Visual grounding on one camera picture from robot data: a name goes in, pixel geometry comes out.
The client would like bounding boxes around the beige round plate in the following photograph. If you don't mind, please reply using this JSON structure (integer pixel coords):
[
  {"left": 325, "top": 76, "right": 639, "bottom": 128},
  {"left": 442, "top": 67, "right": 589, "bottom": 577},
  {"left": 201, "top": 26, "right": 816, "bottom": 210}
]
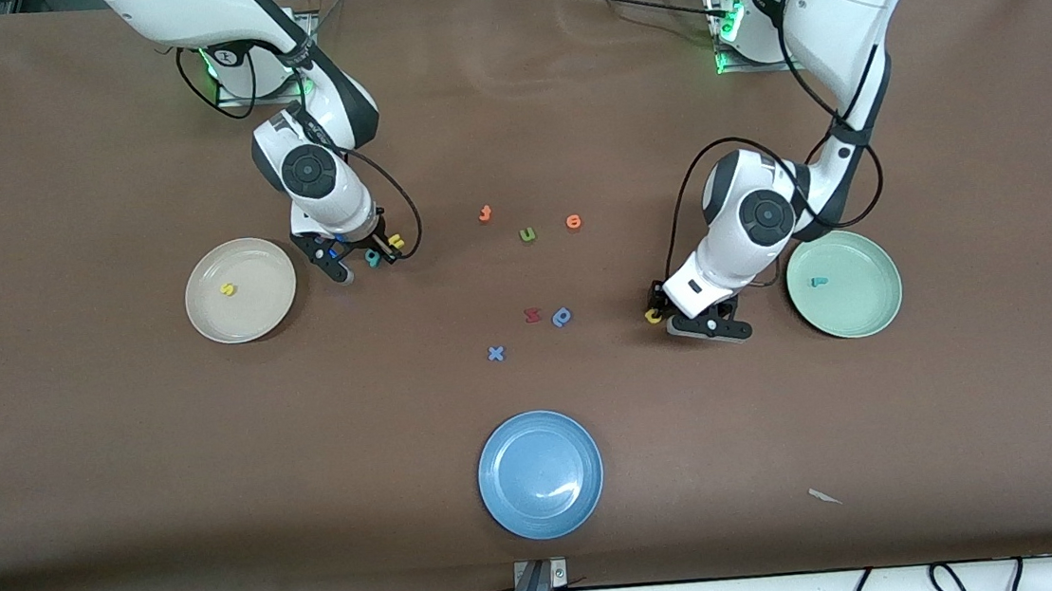
[{"left": 179, "top": 234, "right": 302, "bottom": 349}]

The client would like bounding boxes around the green round plate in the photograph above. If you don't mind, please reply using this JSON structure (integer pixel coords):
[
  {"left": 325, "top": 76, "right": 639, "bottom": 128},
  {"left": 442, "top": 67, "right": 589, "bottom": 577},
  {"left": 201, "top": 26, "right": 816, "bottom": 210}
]
[{"left": 782, "top": 225, "right": 908, "bottom": 344}]

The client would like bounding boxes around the blue round plate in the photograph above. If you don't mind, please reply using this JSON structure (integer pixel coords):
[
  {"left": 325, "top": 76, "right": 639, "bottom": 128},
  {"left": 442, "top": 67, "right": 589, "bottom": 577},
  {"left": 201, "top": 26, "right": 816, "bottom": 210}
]
[{"left": 473, "top": 405, "right": 610, "bottom": 545}]

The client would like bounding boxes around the brown table cover sheet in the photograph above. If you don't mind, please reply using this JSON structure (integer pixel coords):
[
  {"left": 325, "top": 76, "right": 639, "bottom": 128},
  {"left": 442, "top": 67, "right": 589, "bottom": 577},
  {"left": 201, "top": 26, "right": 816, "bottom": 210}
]
[{"left": 0, "top": 0, "right": 1052, "bottom": 591}]

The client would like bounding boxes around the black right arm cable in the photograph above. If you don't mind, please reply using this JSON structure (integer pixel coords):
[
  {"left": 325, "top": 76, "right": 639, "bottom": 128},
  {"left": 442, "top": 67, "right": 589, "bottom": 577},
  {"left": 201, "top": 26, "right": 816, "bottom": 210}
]
[{"left": 174, "top": 28, "right": 426, "bottom": 282}]

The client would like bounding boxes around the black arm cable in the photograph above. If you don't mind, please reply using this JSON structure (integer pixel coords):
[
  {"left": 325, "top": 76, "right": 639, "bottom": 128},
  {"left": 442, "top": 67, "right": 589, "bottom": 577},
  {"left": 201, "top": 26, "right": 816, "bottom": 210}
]
[
  {"left": 643, "top": 0, "right": 893, "bottom": 284},
  {"left": 174, "top": 28, "right": 426, "bottom": 282}
]

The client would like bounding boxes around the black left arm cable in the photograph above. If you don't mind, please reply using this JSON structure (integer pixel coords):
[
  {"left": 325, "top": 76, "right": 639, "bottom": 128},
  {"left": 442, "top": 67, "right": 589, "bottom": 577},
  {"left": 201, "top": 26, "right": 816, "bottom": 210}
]
[{"left": 643, "top": 0, "right": 893, "bottom": 284}]

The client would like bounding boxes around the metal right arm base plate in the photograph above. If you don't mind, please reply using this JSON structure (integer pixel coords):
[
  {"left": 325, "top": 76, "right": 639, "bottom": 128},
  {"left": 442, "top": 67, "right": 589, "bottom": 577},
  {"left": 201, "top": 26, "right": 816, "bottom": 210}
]
[{"left": 210, "top": 9, "right": 324, "bottom": 109}]

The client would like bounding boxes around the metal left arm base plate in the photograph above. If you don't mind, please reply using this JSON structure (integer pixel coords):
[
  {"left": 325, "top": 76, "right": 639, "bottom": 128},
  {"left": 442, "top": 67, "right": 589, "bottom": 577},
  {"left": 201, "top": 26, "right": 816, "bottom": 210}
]
[{"left": 708, "top": 0, "right": 817, "bottom": 78}]

